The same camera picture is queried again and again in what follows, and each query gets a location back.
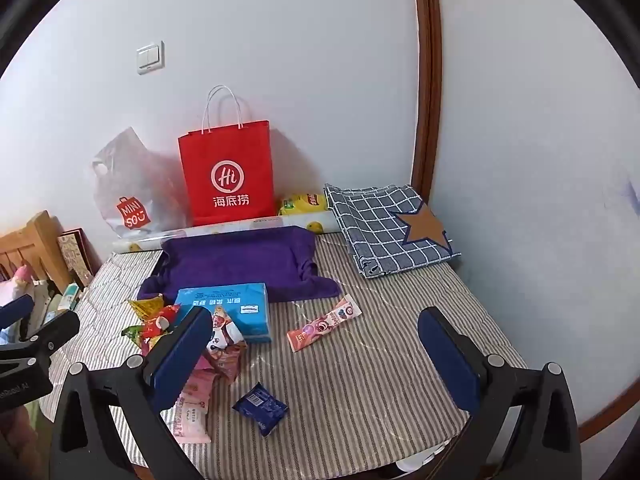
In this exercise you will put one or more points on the blue tissue pack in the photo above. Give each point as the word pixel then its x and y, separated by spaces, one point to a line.
pixel 235 310

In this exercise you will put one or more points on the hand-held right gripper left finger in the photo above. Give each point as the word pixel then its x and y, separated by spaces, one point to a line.
pixel 180 355

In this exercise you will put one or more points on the panda print snack packet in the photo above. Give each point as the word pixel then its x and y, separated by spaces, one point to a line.
pixel 227 340

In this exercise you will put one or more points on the wooden headboard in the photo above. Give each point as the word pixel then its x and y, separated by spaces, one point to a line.
pixel 35 240

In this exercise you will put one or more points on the red snack packet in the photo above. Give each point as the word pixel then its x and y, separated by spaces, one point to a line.
pixel 160 327

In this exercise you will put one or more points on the checked cloth with star patch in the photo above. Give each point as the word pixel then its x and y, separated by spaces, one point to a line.
pixel 380 225

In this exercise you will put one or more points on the purple towel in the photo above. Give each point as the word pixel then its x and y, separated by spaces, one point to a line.
pixel 240 260

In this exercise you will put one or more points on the white light switch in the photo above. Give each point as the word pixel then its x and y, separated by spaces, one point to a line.
pixel 150 56

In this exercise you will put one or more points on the white strawberry print packet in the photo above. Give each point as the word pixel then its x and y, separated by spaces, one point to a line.
pixel 202 385

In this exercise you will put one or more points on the teal white box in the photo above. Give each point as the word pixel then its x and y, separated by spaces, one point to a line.
pixel 70 296

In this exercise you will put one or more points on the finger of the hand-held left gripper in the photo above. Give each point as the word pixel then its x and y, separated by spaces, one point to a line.
pixel 55 332
pixel 15 312

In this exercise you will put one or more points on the striped quilted mattress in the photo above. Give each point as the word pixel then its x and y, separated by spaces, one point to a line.
pixel 375 385

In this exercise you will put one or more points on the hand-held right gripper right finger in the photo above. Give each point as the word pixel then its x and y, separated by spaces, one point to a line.
pixel 447 360

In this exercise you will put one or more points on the pale pink nougat packet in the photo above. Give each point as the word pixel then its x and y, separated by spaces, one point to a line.
pixel 192 422

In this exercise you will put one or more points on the dark blue small packet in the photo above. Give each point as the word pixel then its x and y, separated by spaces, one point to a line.
pixel 260 407

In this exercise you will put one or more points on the yellow snack bag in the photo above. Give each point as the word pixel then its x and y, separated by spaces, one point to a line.
pixel 302 203

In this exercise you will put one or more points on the red paper bag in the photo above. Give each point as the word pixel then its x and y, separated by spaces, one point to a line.
pixel 227 170

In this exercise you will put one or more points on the patterned hardcover book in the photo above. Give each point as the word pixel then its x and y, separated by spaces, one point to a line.
pixel 75 257

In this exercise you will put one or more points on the person's left hand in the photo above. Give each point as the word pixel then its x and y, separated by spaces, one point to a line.
pixel 20 445

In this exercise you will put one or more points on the brown wooden door frame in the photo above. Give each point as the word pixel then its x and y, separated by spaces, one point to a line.
pixel 427 85

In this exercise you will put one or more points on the white plastic shopping bag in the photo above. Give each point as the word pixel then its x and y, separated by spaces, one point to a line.
pixel 135 185

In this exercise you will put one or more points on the pink stick snack packet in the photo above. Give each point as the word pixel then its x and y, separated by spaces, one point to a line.
pixel 325 324

